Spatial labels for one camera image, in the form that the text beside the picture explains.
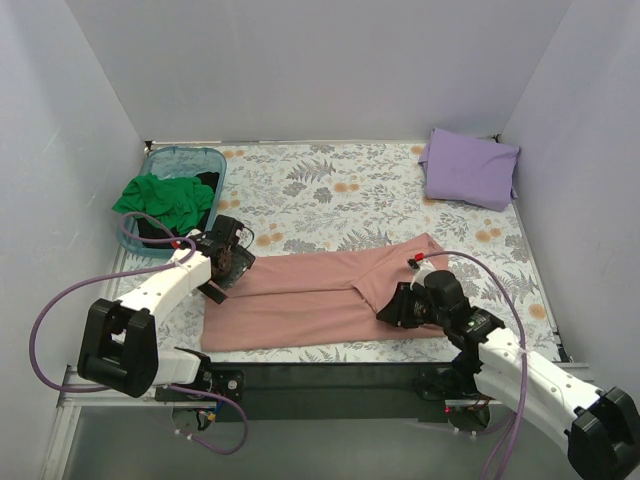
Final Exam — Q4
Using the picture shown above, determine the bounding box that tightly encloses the black t shirt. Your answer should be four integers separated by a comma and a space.
135, 170, 222, 249

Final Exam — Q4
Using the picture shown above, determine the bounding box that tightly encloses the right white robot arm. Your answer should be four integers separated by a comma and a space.
377, 270, 639, 479

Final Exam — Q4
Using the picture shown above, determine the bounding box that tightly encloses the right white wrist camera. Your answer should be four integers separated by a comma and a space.
407, 253, 436, 289

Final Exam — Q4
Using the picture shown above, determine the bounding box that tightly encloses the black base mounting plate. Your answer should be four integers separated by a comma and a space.
154, 362, 501, 424

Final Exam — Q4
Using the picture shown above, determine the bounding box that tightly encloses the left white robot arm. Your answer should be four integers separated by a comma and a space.
77, 215, 255, 400

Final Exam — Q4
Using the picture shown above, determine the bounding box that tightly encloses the aluminium frame rail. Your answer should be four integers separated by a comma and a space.
39, 362, 626, 480

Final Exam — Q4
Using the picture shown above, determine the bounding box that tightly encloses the folded purple t shirt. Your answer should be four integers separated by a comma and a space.
418, 128, 520, 211

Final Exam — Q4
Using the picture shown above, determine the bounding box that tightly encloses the floral table mat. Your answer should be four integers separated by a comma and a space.
97, 142, 561, 365

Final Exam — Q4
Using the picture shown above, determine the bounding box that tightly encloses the green t shirt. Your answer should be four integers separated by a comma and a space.
112, 174, 215, 234

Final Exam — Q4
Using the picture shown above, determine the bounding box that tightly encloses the pink t shirt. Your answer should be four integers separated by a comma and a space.
200, 233, 449, 352

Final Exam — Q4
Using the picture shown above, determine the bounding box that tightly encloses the teal plastic basket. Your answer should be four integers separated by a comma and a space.
136, 146, 227, 236

